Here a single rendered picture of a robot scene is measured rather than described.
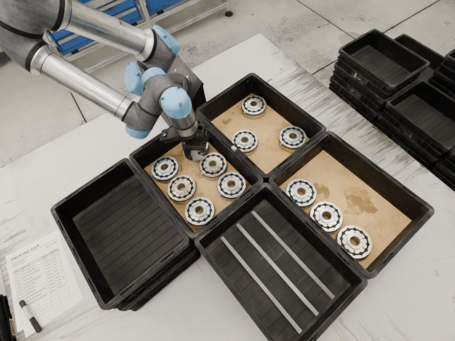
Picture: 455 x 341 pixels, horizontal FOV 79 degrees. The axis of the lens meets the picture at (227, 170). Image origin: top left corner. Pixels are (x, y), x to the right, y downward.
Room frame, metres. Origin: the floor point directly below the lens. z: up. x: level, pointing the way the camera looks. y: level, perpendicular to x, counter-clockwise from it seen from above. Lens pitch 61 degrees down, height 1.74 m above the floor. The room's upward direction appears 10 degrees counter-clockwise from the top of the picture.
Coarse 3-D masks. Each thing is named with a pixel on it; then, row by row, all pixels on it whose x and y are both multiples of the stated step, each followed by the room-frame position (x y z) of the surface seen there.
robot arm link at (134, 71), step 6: (138, 60) 0.90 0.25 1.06; (132, 66) 0.88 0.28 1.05; (138, 66) 0.87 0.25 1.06; (144, 66) 0.86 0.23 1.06; (126, 72) 0.89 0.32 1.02; (132, 72) 0.87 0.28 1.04; (138, 72) 0.84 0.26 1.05; (126, 78) 0.88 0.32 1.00; (132, 78) 0.85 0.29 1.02; (138, 78) 0.83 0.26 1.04; (126, 84) 0.86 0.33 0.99; (132, 84) 0.83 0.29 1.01; (138, 84) 0.82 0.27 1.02; (132, 90) 0.82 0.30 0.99; (138, 90) 0.81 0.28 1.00
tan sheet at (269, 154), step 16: (224, 112) 0.77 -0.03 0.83; (240, 112) 0.76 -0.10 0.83; (272, 112) 0.73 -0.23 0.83; (224, 128) 0.69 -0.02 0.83; (240, 128) 0.68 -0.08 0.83; (256, 128) 0.67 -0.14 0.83; (272, 128) 0.65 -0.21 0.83; (272, 144) 0.58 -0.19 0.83; (256, 160) 0.52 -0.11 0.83; (272, 160) 0.50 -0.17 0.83
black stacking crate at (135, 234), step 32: (96, 192) 0.48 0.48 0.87; (128, 192) 0.48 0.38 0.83; (64, 224) 0.36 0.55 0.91; (96, 224) 0.38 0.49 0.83; (128, 224) 0.36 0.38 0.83; (160, 224) 0.33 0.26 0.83; (96, 256) 0.26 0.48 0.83; (128, 256) 0.24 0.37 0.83; (160, 256) 0.22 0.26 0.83; (128, 288) 0.13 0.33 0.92
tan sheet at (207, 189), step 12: (180, 144) 0.65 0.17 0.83; (180, 156) 0.60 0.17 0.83; (144, 168) 0.57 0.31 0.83; (180, 168) 0.54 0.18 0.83; (192, 168) 0.53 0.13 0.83; (228, 168) 0.50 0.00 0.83; (204, 180) 0.47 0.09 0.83; (216, 180) 0.46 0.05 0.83; (204, 192) 0.42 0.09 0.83; (216, 192) 0.42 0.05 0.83; (180, 204) 0.39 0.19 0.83; (216, 204) 0.37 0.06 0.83; (228, 204) 0.36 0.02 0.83; (192, 228) 0.30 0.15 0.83
